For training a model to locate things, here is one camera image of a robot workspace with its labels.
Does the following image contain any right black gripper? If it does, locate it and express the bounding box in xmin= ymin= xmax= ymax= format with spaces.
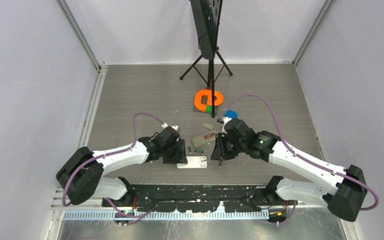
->
xmin=211 ymin=132 xmax=246 ymax=162

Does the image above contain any beige remote control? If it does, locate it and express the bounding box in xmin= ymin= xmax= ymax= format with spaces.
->
xmin=191 ymin=130 xmax=218 ymax=147

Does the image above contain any beige battery cover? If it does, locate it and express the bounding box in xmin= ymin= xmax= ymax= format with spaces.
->
xmin=202 ymin=122 xmax=214 ymax=130

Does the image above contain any white air conditioner remote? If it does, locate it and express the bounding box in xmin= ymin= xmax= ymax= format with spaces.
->
xmin=176 ymin=156 xmax=208 ymax=169

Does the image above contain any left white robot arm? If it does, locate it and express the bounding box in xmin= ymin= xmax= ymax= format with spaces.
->
xmin=55 ymin=124 xmax=188 ymax=207

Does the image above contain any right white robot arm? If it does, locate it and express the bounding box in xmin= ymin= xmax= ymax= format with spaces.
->
xmin=210 ymin=116 xmax=368 ymax=222

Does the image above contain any blue toy car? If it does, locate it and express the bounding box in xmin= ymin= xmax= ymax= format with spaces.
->
xmin=224 ymin=110 xmax=238 ymax=119

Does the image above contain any orange and green block toy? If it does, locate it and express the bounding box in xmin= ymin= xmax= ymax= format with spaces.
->
xmin=194 ymin=89 xmax=224 ymax=114

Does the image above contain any black tripod stand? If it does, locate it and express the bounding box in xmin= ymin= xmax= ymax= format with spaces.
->
xmin=179 ymin=0 xmax=233 ymax=118

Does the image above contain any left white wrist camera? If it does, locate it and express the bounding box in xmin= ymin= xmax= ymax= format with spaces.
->
xmin=161 ymin=123 xmax=180 ymax=132

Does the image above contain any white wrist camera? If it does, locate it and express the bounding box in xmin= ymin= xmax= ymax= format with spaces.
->
xmin=161 ymin=123 xmax=180 ymax=132
xmin=216 ymin=116 xmax=231 ymax=127

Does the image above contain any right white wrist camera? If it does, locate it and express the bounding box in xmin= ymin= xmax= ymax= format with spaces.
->
xmin=216 ymin=116 xmax=231 ymax=127

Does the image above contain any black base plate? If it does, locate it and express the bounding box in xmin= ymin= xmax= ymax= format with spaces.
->
xmin=113 ymin=184 xmax=294 ymax=213

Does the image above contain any slotted cable duct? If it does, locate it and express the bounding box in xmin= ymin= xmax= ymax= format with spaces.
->
xmin=62 ymin=209 xmax=270 ymax=221

